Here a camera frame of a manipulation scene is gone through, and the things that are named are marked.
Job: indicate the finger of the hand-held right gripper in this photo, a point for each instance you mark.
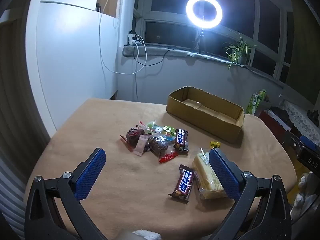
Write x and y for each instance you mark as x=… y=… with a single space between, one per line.
x=310 y=143
x=293 y=143

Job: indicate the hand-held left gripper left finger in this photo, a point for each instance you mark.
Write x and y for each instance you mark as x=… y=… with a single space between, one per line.
x=90 y=172

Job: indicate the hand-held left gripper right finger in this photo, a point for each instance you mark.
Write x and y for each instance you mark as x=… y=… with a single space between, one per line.
x=223 y=173

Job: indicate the yellow wafer biscuit packet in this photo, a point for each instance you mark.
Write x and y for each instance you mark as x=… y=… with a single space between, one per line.
x=203 y=177

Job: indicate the small yellow candy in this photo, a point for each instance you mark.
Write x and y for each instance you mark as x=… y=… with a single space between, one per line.
x=215 y=144

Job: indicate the brown chocolate bar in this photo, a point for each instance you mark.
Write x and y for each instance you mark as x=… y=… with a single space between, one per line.
x=181 y=140
x=183 y=182

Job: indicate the brown cardboard box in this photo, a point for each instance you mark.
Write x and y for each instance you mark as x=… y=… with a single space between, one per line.
x=200 y=122

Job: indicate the brown cake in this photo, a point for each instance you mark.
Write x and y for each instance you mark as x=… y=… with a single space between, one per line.
x=157 y=146
x=133 y=136

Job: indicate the pink sachet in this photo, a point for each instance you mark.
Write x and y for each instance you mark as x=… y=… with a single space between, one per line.
x=141 y=145

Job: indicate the green jelly packet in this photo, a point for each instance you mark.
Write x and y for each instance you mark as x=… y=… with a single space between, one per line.
x=170 y=132

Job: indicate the green and white candy packet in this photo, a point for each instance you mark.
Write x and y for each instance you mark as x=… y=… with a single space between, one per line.
x=153 y=127

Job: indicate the white lace cloth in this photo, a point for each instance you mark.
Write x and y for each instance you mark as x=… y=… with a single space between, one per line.
x=302 y=122

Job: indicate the small dark figurine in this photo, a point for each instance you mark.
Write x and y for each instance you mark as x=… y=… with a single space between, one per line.
x=313 y=116

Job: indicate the dark cloth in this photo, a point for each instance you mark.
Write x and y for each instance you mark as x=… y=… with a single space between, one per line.
x=281 y=113

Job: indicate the red box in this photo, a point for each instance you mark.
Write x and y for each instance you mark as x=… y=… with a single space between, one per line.
x=271 y=120

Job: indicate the green carton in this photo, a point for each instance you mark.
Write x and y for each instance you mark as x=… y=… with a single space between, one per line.
x=255 y=102

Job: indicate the grey ribbed panel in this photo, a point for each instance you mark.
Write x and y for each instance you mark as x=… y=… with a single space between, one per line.
x=12 y=192

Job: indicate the dark olive curtain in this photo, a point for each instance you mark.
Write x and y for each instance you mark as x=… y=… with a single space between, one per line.
x=302 y=55

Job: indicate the potted spider plant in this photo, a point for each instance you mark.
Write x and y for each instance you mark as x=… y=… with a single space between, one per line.
x=238 y=52

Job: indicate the black tripod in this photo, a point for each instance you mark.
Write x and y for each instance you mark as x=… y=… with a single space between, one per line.
x=201 y=42

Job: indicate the white power strip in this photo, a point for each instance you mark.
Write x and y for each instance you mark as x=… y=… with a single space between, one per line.
x=132 y=38

